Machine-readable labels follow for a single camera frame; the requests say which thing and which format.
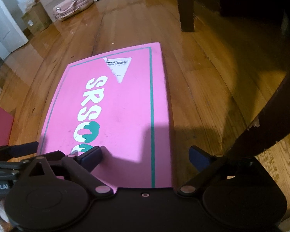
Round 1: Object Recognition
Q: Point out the dark wooden table leg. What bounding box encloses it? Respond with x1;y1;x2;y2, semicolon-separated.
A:
177;0;194;32

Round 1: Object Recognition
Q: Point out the pink box lid teal border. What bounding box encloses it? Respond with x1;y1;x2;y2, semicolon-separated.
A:
38;43;172;189

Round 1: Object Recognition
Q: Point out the white door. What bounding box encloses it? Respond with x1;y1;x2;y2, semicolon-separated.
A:
0;0;28;60

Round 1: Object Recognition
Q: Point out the pink suitcase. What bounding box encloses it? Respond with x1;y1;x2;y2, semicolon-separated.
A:
53;0;94;21

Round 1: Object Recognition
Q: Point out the small brown cardboard box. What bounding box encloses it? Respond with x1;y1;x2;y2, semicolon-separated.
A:
21;2;52;35

